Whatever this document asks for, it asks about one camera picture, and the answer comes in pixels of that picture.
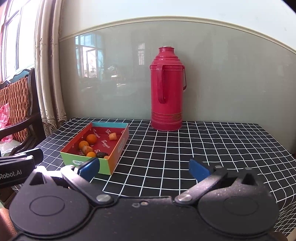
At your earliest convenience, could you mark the small orange front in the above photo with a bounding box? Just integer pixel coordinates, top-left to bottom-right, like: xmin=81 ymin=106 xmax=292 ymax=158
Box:
xmin=86 ymin=152 xmax=96 ymax=158

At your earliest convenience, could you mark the colourful cardboard box tray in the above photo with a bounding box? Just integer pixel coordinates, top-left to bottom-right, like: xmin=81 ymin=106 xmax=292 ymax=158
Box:
xmin=60 ymin=121 xmax=129 ymax=175

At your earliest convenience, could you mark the carrot piece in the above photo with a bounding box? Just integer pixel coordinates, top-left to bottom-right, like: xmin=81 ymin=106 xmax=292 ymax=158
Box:
xmin=109 ymin=133 xmax=117 ymax=141
xmin=81 ymin=145 xmax=93 ymax=156

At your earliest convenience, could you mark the orange tangerine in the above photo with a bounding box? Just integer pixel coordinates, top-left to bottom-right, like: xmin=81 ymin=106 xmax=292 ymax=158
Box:
xmin=86 ymin=134 xmax=97 ymax=145

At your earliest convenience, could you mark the pink plastic bag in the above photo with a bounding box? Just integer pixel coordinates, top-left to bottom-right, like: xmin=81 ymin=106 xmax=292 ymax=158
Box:
xmin=0 ymin=103 xmax=13 ymax=144

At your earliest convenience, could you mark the red thermos flask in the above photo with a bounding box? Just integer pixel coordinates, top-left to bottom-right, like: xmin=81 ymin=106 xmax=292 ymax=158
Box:
xmin=149 ymin=46 xmax=187 ymax=132

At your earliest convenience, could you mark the dark mangosteen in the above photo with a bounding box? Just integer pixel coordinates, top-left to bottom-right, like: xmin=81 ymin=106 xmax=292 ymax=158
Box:
xmin=96 ymin=152 xmax=109 ymax=159

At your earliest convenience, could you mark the beige curtain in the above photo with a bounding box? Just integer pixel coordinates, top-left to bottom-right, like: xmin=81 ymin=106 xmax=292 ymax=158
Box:
xmin=35 ymin=1 xmax=67 ymax=136

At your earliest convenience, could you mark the black white checked tablecloth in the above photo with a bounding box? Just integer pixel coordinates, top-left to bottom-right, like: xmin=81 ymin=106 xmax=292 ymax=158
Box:
xmin=14 ymin=117 xmax=296 ymax=237

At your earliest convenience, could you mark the large rough orange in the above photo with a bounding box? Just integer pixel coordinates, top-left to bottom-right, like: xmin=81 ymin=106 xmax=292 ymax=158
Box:
xmin=78 ymin=140 xmax=89 ymax=150

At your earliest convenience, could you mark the wooden chair orange cushion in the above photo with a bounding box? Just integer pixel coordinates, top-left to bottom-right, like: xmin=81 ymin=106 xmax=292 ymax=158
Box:
xmin=1 ymin=68 xmax=46 ymax=157

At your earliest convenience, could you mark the person's left hand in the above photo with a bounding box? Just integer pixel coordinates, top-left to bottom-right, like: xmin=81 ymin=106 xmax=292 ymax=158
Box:
xmin=0 ymin=208 xmax=17 ymax=241

